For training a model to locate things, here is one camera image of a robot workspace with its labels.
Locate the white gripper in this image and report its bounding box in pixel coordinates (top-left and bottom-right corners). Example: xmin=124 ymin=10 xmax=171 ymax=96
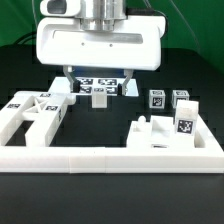
xmin=36 ymin=15 xmax=166 ymax=96

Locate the small white marker block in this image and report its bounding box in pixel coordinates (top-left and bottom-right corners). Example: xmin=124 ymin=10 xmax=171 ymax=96
xmin=92 ymin=87 xmax=107 ymax=108

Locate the white chair seat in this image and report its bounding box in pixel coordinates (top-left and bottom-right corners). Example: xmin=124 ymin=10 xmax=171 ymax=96
xmin=126 ymin=115 xmax=194 ymax=150

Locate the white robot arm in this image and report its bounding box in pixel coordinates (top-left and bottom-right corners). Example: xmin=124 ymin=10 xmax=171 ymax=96
xmin=36 ymin=0 xmax=167 ymax=91

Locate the white marker base sheet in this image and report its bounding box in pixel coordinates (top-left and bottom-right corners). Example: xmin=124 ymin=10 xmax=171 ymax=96
xmin=49 ymin=77 xmax=139 ymax=97

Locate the white chair back frame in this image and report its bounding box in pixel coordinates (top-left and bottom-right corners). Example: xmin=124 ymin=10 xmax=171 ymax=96
xmin=0 ymin=91 xmax=76 ymax=147

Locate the black cable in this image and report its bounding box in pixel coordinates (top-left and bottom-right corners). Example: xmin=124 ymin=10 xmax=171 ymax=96
xmin=13 ymin=31 xmax=38 ymax=46

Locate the white U-shaped obstacle frame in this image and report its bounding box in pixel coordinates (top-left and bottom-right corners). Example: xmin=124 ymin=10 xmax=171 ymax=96
xmin=0 ymin=119 xmax=224 ymax=173

